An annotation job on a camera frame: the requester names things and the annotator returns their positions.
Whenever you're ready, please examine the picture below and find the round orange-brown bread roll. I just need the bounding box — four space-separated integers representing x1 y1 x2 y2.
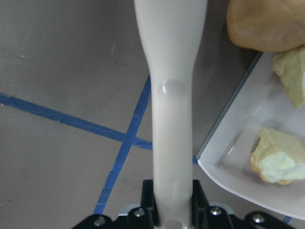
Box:
226 0 305 52

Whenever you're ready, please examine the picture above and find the torn bread piece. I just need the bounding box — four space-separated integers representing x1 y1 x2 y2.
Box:
249 128 305 185
272 46 305 108

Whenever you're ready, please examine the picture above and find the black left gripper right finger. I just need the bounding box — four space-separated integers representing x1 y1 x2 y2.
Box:
192 180 209 227

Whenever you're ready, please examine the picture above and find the white plastic dustpan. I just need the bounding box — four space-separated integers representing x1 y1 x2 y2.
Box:
197 53 305 220

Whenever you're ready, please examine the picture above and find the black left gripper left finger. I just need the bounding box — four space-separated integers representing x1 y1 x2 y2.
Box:
141 179 159 226

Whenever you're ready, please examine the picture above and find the white brush with black bristles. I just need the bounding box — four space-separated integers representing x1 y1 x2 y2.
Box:
134 0 207 229

